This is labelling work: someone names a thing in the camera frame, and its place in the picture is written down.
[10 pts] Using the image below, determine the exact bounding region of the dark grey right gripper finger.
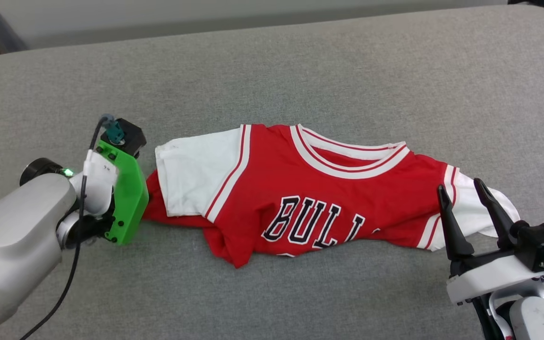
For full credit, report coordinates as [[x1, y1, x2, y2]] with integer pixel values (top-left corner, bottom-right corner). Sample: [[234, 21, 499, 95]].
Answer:
[[437, 185, 475, 261], [474, 178, 520, 251]]

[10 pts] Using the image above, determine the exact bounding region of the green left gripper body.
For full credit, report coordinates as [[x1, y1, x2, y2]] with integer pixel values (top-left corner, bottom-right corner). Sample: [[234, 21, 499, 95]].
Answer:
[[95, 140, 150, 246]]

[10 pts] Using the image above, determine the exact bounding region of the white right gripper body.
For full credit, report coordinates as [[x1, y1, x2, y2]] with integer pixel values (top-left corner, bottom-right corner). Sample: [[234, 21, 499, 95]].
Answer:
[[446, 249, 544, 306]]

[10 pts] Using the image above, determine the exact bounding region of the red Bulls basketball jersey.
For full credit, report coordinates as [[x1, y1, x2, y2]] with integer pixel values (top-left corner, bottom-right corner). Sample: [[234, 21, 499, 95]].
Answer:
[[142, 124, 520, 269]]

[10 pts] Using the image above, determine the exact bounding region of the white paper label tag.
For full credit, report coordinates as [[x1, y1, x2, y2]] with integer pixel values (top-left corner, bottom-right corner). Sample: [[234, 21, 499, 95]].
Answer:
[[85, 150, 119, 176]]

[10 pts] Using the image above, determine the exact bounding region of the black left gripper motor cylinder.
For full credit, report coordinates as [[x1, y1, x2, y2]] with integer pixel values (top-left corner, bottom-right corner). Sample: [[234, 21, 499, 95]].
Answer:
[[20, 158, 72, 186]]

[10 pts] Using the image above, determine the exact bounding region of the white partition screen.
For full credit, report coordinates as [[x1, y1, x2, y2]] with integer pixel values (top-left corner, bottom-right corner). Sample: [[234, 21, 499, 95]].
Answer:
[[0, 0, 509, 60]]

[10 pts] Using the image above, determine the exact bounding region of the black left cable teal plug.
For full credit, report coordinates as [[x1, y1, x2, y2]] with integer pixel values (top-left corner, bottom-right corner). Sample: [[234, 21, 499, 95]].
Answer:
[[17, 113, 125, 340]]

